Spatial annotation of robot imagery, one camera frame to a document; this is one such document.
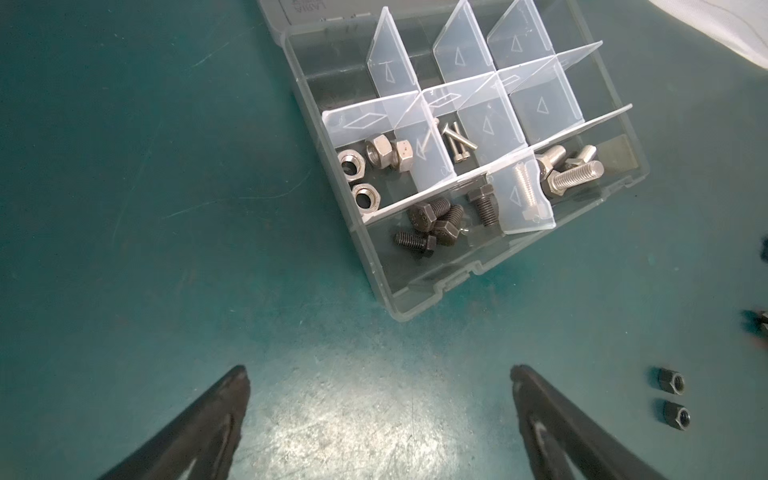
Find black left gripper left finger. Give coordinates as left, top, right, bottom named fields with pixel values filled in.
left=101, top=365, right=250, bottom=479

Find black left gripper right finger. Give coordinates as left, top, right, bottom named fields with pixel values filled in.
left=510, top=365, right=663, bottom=479

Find black hex nut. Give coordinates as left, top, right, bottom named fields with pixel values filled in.
left=662, top=401, right=691, bottom=431
left=656, top=368, right=686, bottom=396

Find black hex bolt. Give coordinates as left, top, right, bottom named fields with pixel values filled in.
left=407, top=198, right=451, bottom=233
left=393, top=231, right=438, bottom=257
left=432, top=205, right=464, bottom=246
left=466, top=183, right=499, bottom=227

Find clear plastic organizer box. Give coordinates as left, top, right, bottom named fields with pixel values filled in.
left=259, top=1, right=648, bottom=322

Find green table mat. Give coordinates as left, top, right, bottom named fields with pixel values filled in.
left=1, top=1, right=767, bottom=479

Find orange black side cutters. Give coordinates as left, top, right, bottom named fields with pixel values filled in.
left=760, top=237, right=768, bottom=263

